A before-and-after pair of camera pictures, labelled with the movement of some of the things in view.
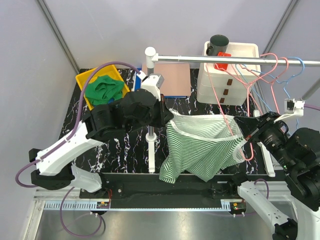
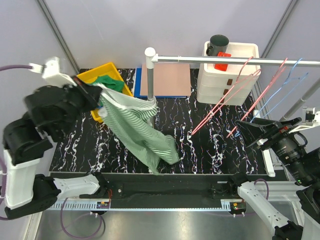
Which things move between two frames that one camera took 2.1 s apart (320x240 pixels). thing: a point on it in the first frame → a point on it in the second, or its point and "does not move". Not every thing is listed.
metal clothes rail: x=165 y=58 does not move
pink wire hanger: x=248 y=101 → x=198 y=128
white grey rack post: x=150 y=53 does not move
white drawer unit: x=228 y=87 does not move
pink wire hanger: x=269 y=81 → x=258 y=98
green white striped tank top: x=202 y=145 → x=130 y=121
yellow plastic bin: x=110 y=70 does not move
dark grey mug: x=219 y=43 does not move
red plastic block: x=222 y=65 does not move
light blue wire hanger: x=256 y=92 → x=238 y=133
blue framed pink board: x=176 y=83 does not move
